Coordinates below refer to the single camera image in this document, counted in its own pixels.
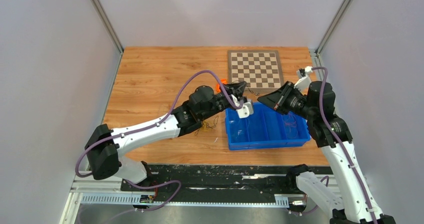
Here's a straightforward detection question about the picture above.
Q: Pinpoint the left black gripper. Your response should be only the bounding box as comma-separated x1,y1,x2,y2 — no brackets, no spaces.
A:
199,81,247,121

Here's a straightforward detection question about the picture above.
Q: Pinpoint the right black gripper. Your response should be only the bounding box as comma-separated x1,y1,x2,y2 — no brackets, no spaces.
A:
256,81,315,120

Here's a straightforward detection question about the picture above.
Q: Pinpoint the red thin cable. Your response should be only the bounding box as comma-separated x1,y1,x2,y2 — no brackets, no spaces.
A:
282,113,300,137

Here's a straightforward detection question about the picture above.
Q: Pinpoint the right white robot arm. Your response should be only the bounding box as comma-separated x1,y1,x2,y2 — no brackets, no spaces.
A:
258,81,395,223

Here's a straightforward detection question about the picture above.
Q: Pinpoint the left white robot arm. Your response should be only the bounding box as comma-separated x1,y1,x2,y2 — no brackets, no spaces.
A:
84,81,251,191

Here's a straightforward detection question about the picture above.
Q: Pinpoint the wooden chessboard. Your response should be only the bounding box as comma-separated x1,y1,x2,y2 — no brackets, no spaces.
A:
227,50,285,93

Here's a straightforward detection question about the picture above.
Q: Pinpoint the blue plastic divided bin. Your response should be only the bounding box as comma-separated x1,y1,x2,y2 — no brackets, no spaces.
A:
225,102,311,150

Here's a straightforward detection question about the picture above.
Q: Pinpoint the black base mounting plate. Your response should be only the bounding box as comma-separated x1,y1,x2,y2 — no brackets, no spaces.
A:
139,164,304,204

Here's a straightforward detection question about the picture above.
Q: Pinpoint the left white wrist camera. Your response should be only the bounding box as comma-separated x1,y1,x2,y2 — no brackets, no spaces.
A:
231,95,254,119

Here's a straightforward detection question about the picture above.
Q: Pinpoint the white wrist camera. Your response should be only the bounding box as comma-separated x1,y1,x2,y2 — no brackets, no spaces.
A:
294,66,313,91
231,95,254,119

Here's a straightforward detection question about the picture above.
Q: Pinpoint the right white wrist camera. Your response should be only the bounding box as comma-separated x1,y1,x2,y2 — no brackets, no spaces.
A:
294,66,313,91

